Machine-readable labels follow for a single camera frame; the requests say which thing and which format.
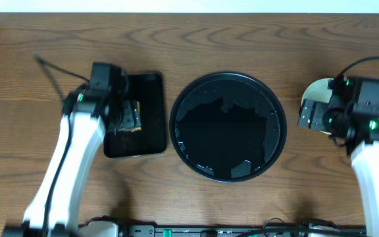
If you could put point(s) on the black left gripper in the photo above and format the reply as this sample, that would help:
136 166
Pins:
129 116

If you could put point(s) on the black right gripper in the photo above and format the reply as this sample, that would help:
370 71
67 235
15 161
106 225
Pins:
320 110

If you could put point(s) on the green and yellow sponge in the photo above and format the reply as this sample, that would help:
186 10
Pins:
131 120

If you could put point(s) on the light blue plate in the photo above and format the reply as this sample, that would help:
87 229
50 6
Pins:
318 91

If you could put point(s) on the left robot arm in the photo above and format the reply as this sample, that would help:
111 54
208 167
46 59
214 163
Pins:
86 115

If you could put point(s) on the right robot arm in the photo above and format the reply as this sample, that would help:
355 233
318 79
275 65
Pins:
357 123

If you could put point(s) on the black rectangular tray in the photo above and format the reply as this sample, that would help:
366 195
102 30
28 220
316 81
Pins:
147 89

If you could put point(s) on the black round tray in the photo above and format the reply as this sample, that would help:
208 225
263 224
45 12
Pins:
228 127

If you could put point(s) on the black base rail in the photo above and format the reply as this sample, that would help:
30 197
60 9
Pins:
106 226

